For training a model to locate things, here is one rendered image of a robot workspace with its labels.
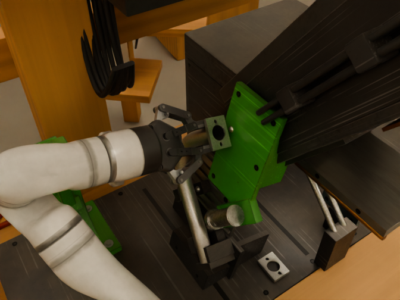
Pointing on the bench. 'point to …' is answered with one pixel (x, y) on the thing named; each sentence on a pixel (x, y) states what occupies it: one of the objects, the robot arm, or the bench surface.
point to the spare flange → (271, 271)
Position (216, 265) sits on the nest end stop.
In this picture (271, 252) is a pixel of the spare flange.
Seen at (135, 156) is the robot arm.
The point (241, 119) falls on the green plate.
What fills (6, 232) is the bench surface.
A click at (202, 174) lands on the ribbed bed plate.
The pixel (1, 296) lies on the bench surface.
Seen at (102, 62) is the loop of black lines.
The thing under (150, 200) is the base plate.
